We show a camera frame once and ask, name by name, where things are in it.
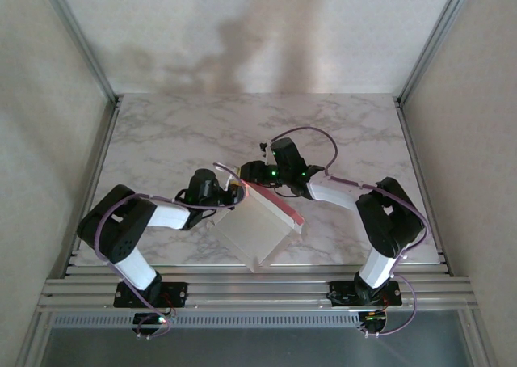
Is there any pink white paper box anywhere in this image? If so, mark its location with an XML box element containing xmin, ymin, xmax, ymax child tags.
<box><xmin>208</xmin><ymin>180</ymin><xmax>307</xmax><ymax>274</ymax></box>

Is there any small control board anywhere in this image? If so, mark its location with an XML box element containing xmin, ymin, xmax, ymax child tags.
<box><xmin>357</xmin><ymin>309</ymin><xmax>389</xmax><ymax>338</ymax></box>
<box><xmin>132</xmin><ymin>312</ymin><xmax>173</xmax><ymax>338</ymax></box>

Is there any grey metal sheet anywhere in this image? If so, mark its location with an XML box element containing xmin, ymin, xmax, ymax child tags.
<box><xmin>40</xmin><ymin>326</ymin><xmax>474</xmax><ymax>367</ymax></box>

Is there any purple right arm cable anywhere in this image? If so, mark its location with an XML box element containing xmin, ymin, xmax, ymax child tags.
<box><xmin>268</xmin><ymin>127</ymin><xmax>430</xmax><ymax>338</ymax></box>

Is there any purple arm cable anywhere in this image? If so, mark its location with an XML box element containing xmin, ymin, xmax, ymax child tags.
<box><xmin>268</xmin><ymin>127</ymin><xmax>430</xmax><ymax>338</ymax></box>
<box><xmin>95</xmin><ymin>162</ymin><xmax>243</xmax><ymax>340</ymax></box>

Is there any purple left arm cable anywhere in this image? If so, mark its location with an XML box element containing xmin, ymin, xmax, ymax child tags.
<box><xmin>95</xmin><ymin>162</ymin><xmax>243</xmax><ymax>340</ymax></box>

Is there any aluminium front frame rail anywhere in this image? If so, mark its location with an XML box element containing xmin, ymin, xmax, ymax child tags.
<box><xmin>36</xmin><ymin>264</ymin><xmax>480</xmax><ymax>314</ymax></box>

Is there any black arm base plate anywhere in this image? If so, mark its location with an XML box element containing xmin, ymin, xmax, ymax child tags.
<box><xmin>327</xmin><ymin>280</ymin><xmax>404</xmax><ymax>307</ymax></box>
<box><xmin>113</xmin><ymin>281</ymin><xmax>190</xmax><ymax>308</ymax></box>

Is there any aluminium side rail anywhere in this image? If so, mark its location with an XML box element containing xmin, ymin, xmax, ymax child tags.
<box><xmin>393</xmin><ymin>95</ymin><xmax>452</xmax><ymax>269</ymax></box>
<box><xmin>64</xmin><ymin>95</ymin><xmax>123</xmax><ymax>269</ymax></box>

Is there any grey perforated cable tray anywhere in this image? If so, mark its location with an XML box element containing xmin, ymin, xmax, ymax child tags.
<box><xmin>48</xmin><ymin>310</ymin><xmax>473</xmax><ymax>330</ymax></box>

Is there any aluminium frame post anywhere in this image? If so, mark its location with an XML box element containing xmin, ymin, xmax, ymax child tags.
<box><xmin>38</xmin><ymin>0</ymin><xmax>123</xmax><ymax>103</ymax></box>
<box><xmin>397</xmin><ymin>0</ymin><xmax>481</xmax><ymax>103</ymax></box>

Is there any aluminium frame leg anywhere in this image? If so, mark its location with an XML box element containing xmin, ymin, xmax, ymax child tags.
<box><xmin>15</xmin><ymin>310</ymin><xmax>53</xmax><ymax>367</ymax></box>
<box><xmin>460</xmin><ymin>308</ymin><xmax>500</xmax><ymax>367</ymax></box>

